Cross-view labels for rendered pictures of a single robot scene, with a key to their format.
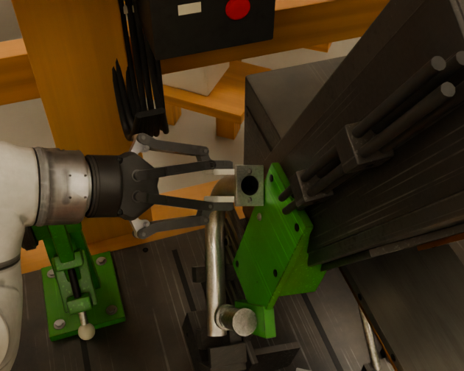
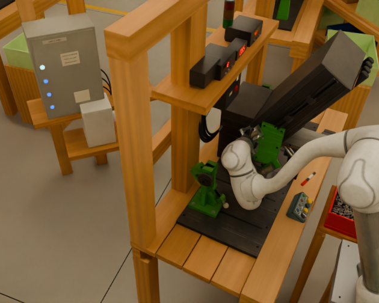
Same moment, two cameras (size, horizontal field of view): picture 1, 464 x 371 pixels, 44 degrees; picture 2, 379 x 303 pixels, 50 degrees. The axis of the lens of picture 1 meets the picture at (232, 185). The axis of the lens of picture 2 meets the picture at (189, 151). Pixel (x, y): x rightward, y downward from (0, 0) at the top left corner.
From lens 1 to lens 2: 150 cm
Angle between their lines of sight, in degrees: 32
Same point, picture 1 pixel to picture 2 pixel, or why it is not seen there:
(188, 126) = (79, 169)
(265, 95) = (233, 110)
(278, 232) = (274, 137)
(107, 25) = not seen: hidden behind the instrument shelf
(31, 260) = (177, 208)
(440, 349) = not seen: hidden behind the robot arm
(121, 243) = (194, 187)
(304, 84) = (237, 103)
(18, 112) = not seen: outside the picture
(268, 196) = (264, 130)
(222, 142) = (103, 166)
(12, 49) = (163, 133)
